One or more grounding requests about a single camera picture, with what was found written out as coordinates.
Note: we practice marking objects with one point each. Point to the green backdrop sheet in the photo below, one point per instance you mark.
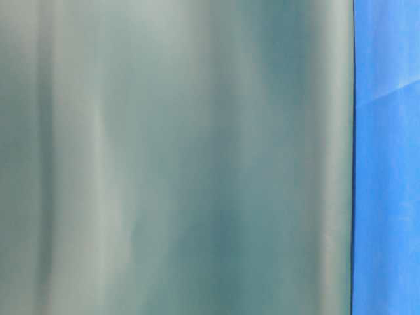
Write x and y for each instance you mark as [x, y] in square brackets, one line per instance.
[176, 157]

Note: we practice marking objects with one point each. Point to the blue table mat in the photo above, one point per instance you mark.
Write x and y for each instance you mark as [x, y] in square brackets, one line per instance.
[386, 198]

